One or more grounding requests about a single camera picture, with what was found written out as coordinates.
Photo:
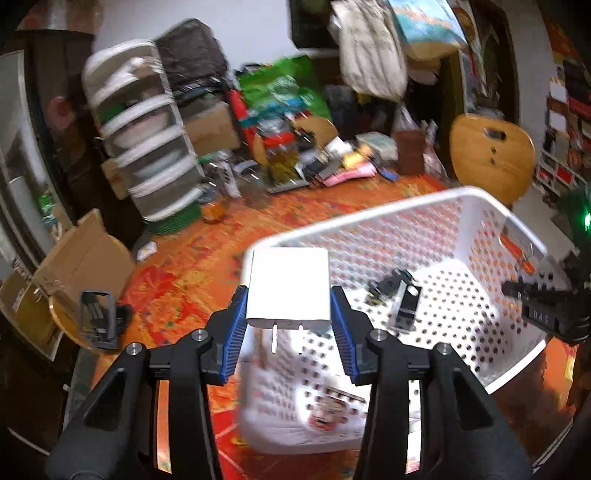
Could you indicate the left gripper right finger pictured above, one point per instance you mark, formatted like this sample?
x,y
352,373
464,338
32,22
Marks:
x,y
464,435

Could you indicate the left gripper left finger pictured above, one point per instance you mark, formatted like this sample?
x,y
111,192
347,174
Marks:
x,y
148,416

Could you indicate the black and white charger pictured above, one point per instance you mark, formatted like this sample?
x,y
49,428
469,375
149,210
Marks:
x,y
404,308

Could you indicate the Hello Kitty charger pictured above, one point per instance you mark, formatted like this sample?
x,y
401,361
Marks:
x,y
332,410

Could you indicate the white perforated plastic basket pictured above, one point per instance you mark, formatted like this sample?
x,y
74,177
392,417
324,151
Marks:
x,y
459,245

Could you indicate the black toy car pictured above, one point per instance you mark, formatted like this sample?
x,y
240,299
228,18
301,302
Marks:
x,y
379,291

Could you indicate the white plug adapter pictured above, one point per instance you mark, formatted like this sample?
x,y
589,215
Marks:
x,y
289,289

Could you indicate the black phone stand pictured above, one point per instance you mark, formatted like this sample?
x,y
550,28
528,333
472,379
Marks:
x,y
101,321

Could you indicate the round wooden stool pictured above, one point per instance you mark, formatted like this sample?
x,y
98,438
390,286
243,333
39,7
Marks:
x,y
66,323

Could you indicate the wooden chair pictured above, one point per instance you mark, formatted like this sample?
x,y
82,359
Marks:
x,y
494,155

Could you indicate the cardboard box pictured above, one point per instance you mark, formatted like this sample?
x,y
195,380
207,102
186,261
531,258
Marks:
x,y
86,258

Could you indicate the small white card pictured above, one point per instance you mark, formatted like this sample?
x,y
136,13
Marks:
x,y
145,251

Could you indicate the green plastic basket base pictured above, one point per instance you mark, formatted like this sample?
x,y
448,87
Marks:
x,y
176,222

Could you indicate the orange honey jar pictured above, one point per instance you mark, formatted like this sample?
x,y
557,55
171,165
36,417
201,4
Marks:
x,y
214,211

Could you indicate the white remote control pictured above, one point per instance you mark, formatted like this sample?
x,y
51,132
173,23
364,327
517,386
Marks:
x,y
228,180

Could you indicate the beige hanging tote bag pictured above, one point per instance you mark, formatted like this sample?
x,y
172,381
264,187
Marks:
x,y
371,55

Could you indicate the red lid pickle jar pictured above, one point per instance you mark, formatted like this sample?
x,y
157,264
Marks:
x,y
281,157

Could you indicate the stacked mesh food cover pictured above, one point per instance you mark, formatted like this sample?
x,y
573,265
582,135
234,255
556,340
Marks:
x,y
141,128

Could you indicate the dark glass door cabinet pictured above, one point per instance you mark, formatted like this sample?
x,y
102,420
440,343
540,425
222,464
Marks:
x,y
33,218

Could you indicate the green shopping bag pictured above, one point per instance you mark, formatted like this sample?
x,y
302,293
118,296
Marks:
x,y
289,85

